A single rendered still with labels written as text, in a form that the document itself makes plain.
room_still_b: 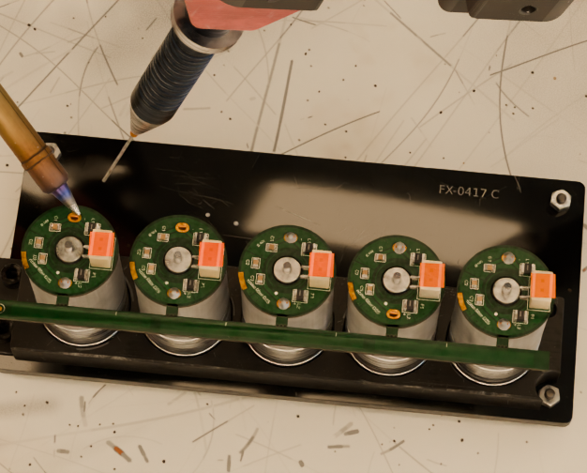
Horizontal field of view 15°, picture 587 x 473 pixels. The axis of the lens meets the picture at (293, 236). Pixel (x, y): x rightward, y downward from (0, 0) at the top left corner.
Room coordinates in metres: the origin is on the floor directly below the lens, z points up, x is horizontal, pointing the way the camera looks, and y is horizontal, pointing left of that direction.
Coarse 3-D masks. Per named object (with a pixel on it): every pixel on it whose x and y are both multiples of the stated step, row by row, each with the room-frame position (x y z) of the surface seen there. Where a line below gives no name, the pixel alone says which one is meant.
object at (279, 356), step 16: (272, 272) 0.19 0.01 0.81; (256, 320) 0.18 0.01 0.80; (272, 320) 0.18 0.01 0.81; (288, 320) 0.18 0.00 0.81; (304, 320) 0.18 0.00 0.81; (320, 320) 0.18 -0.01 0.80; (256, 352) 0.18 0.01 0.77; (272, 352) 0.18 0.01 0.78; (288, 352) 0.18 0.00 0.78; (304, 352) 0.18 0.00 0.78; (320, 352) 0.18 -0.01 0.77
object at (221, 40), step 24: (168, 48) 0.21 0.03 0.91; (192, 48) 0.20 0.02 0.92; (216, 48) 0.20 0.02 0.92; (144, 72) 0.21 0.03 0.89; (168, 72) 0.20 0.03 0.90; (192, 72) 0.20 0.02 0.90; (144, 96) 0.20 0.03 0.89; (168, 96) 0.20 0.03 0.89; (144, 120) 0.20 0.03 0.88; (168, 120) 0.20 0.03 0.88
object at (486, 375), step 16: (512, 256) 0.19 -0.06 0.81; (496, 288) 0.19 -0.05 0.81; (512, 288) 0.19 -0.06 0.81; (512, 304) 0.18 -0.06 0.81; (464, 320) 0.18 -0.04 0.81; (448, 336) 0.19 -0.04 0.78; (464, 336) 0.18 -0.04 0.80; (480, 336) 0.18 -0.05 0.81; (528, 336) 0.18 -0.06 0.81; (464, 368) 0.18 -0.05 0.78; (480, 368) 0.17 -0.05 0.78; (496, 368) 0.17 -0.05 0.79; (512, 368) 0.17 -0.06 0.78; (480, 384) 0.17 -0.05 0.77; (496, 384) 0.17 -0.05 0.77
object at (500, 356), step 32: (32, 320) 0.18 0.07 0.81; (64, 320) 0.18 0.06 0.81; (96, 320) 0.18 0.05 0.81; (128, 320) 0.18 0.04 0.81; (160, 320) 0.18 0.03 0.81; (192, 320) 0.18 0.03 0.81; (352, 352) 0.17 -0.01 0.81; (384, 352) 0.17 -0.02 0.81; (416, 352) 0.17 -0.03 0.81; (448, 352) 0.17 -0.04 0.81; (480, 352) 0.17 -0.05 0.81; (512, 352) 0.17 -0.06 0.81; (544, 352) 0.17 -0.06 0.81
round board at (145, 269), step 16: (160, 224) 0.20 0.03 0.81; (176, 224) 0.20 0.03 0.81; (192, 224) 0.20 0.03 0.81; (208, 224) 0.20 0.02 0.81; (144, 240) 0.20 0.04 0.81; (160, 240) 0.20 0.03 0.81; (176, 240) 0.20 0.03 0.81; (192, 240) 0.20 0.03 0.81; (144, 256) 0.20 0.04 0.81; (160, 256) 0.20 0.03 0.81; (224, 256) 0.20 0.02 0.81; (144, 272) 0.19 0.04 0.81; (160, 272) 0.19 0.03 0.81; (192, 272) 0.19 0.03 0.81; (224, 272) 0.19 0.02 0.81; (144, 288) 0.19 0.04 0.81; (160, 288) 0.19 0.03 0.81; (192, 288) 0.19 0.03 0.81; (208, 288) 0.19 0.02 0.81; (160, 304) 0.18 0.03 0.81; (192, 304) 0.18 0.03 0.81
